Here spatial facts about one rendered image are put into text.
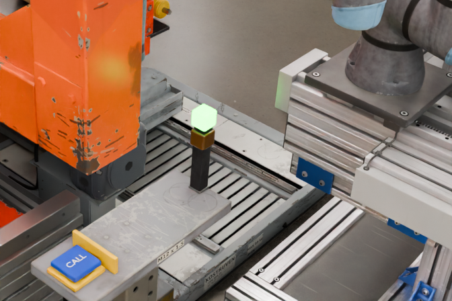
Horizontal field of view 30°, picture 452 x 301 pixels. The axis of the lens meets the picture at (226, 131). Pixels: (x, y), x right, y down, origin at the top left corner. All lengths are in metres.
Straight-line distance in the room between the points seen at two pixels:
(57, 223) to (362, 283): 0.74
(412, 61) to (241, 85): 1.60
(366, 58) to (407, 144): 0.18
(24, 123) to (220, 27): 1.75
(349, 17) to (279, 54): 2.12
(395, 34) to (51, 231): 0.89
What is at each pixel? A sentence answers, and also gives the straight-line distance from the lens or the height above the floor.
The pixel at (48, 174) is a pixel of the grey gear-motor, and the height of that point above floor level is 0.22.
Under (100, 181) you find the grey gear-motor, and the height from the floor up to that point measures 0.30.
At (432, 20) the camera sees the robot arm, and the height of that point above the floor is 1.01.
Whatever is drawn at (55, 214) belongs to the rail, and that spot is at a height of 0.38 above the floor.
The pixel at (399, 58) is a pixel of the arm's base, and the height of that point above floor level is 0.89.
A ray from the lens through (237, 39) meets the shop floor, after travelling 3.44.
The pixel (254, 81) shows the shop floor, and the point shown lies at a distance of 3.17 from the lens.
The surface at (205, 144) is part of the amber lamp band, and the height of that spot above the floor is 0.59.
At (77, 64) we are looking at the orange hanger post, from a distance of 1.67.
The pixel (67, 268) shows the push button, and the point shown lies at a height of 0.48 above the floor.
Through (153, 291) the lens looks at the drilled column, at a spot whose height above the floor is 0.30.
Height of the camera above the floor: 1.63
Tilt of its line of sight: 35 degrees down
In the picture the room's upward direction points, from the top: 5 degrees clockwise
